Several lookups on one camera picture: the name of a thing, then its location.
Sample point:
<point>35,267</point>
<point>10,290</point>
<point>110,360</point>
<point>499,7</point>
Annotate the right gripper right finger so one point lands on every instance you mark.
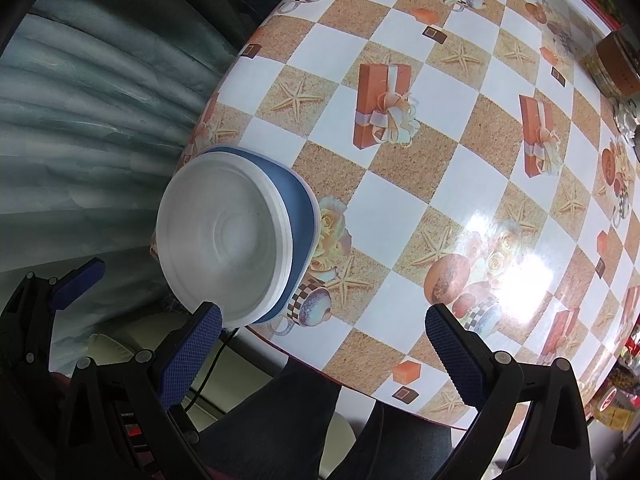
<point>553,442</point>

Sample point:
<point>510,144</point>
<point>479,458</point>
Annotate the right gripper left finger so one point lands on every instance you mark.
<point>127,419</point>

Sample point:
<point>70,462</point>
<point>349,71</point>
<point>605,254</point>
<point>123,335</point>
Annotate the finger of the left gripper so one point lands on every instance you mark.
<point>75,283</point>

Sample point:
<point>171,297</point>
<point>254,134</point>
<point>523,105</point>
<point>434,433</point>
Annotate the blue plastic plate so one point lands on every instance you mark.
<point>303,212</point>

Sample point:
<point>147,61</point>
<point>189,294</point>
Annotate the red snack packages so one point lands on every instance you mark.
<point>616,403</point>

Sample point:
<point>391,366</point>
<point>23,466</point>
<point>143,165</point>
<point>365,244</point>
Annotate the blue jeans leg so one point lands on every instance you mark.
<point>279,432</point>

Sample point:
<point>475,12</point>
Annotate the green curtain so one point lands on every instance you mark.
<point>98,100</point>

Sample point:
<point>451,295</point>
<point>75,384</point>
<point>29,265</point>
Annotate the checkered patterned tablecloth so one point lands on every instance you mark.
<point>461,154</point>

